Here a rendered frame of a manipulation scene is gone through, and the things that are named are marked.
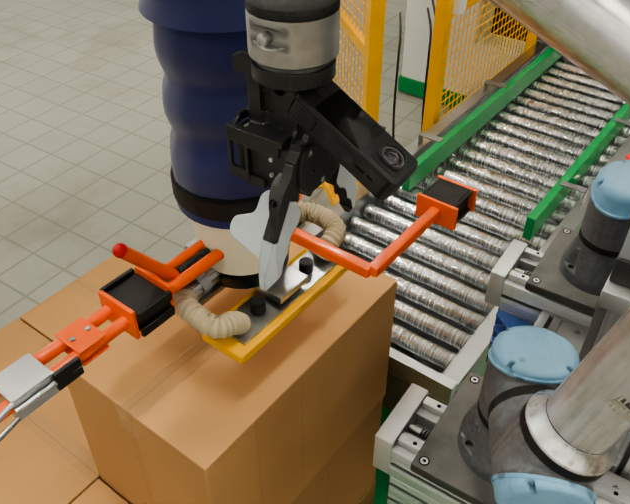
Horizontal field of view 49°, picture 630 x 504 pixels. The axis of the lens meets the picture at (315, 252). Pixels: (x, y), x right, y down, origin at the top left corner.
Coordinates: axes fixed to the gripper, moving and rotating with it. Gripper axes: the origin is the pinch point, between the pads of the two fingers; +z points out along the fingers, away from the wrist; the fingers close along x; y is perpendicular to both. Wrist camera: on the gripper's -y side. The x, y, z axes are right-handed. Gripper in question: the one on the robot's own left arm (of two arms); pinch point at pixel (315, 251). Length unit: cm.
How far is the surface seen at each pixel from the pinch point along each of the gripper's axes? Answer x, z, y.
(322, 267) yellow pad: -41, 44, 26
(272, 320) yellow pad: -24, 45, 25
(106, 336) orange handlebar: 1, 33, 38
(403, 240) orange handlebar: -44, 33, 10
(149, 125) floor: -194, 152, 242
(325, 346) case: -34, 58, 20
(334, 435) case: -37, 90, 19
